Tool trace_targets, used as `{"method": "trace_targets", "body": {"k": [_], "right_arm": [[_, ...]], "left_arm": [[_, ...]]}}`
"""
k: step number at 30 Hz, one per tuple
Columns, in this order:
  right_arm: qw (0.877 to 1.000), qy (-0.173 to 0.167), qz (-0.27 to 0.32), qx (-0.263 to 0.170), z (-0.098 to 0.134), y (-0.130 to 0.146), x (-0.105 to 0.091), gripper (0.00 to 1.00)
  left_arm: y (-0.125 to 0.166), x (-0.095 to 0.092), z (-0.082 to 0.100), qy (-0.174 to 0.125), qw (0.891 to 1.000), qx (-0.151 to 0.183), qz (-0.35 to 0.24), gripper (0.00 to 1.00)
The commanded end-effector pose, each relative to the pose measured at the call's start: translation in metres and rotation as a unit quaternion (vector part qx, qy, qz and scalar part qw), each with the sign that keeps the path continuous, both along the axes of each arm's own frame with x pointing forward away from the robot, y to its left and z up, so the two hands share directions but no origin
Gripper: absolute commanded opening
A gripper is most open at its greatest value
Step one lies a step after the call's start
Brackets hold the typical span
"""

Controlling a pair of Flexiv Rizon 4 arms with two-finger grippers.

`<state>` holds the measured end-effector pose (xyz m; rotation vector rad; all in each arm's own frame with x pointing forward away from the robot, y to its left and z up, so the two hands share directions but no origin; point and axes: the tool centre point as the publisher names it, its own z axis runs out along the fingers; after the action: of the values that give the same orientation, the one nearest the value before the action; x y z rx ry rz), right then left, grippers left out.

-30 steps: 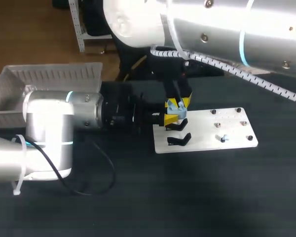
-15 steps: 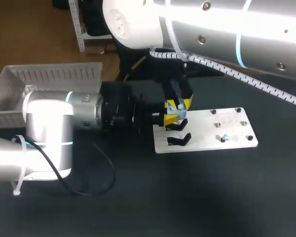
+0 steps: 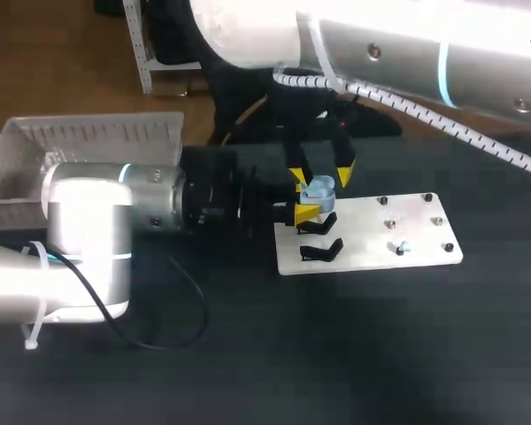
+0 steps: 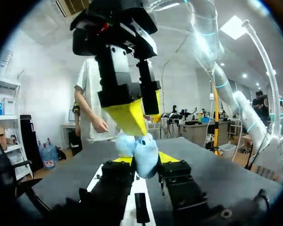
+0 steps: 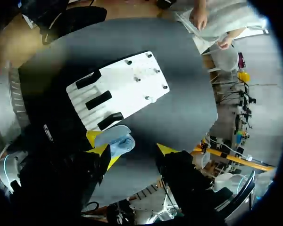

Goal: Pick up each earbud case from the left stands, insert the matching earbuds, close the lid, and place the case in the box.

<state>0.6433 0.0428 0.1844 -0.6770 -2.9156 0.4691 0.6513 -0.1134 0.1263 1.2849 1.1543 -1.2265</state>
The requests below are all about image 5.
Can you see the white plate with black stands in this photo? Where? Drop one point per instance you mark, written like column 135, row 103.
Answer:
column 132, row 89

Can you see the grey slotted basket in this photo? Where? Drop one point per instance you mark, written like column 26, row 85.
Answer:
column 4, row 113

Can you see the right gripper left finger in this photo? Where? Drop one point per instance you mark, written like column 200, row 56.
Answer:
column 94, row 162

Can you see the person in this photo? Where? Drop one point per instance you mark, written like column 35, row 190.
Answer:
column 217, row 16

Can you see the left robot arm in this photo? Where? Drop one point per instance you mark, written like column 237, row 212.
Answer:
column 10, row 169

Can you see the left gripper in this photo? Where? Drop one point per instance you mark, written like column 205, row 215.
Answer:
column 61, row 139

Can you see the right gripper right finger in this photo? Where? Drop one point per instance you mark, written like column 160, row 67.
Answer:
column 179, row 169

